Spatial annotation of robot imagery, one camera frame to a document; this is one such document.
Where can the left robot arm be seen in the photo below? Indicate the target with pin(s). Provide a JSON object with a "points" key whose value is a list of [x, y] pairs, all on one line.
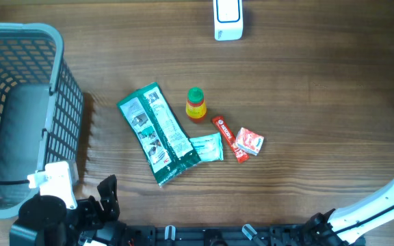
{"points": [[45, 220]]}

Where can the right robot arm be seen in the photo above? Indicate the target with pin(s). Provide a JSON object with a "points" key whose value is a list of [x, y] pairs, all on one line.
{"points": [[344, 226]]}

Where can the green 3M gloves package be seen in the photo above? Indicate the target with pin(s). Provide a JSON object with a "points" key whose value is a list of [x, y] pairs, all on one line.
{"points": [[165, 144]]}

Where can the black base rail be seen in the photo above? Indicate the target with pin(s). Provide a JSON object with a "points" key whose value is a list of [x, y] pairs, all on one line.
{"points": [[276, 235]]}

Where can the sriracha bottle green cap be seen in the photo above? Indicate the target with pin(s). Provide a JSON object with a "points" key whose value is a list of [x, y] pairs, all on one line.
{"points": [[196, 108]]}

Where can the red tissue packet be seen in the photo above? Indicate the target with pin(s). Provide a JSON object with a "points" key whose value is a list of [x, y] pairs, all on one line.
{"points": [[249, 141]]}

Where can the grey plastic shopping basket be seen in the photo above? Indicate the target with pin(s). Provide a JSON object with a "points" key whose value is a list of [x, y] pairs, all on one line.
{"points": [[41, 108]]}

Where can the teal wet wipes pack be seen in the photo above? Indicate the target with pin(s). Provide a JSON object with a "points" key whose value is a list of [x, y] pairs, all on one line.
{"points": [[209, 147]]}

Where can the red Nescafe stick sachet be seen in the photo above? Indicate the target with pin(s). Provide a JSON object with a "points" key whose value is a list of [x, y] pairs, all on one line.
{"points": [[228, 135]]}

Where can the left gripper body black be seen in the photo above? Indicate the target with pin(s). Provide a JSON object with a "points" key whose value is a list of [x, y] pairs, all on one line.
{"points": [[87, 216]]}

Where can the white barcode scanner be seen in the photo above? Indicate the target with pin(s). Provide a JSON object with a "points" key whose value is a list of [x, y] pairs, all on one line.
{"points": [[228, 20]]}

